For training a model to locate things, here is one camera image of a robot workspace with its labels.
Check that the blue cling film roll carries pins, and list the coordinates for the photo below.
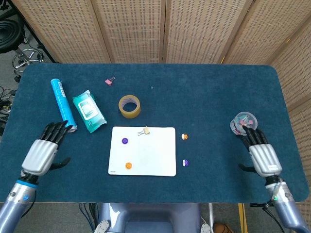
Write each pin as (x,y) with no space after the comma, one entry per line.
(63,104)

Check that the white magnetic whiteboard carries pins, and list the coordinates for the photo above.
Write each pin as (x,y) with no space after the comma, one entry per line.
(150,155)

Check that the pink binder clip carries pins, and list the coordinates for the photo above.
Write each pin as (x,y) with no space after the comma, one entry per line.
(108,82)

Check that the green wet wipes pack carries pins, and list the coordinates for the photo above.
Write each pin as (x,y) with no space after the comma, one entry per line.
(88,111)

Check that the purple round magnet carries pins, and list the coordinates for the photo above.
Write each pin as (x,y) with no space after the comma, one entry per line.
(185,162)
(125,140)

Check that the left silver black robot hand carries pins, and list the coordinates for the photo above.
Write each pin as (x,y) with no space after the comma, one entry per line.
(40,155)

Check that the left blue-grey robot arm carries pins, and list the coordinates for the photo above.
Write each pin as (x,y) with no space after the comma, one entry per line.
(14,204)

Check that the orange round magnet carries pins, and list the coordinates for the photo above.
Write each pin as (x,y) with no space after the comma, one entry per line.
(128,165)
(184,136)

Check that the dark blue table cloth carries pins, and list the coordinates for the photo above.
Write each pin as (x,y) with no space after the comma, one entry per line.
(194,102)

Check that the clear jar of binder clips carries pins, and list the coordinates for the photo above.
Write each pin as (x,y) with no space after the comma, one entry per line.
(240,121)

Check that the yellow packing tape roll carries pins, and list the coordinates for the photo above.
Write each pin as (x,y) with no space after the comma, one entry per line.
(130,114)

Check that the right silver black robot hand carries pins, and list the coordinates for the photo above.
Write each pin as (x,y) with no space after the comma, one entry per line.
(264,157)

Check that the yellow floor strip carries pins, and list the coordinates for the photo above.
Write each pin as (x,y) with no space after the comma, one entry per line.
(242,216)

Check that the brown shoe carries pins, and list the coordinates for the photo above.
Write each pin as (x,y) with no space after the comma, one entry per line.
(221,228)

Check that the woven rattan folding screen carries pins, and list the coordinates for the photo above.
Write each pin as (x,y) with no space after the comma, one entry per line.
(136,29)

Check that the gold binder clip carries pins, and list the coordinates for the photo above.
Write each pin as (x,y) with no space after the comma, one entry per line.
(146,130)

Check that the blue-grey robot torso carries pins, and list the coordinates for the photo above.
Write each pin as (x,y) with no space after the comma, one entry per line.
(150,218)

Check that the black stand leg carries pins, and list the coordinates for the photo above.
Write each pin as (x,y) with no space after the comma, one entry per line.
(36,38)

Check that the black stool with chrome base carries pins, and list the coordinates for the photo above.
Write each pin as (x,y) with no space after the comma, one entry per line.
(9,34)

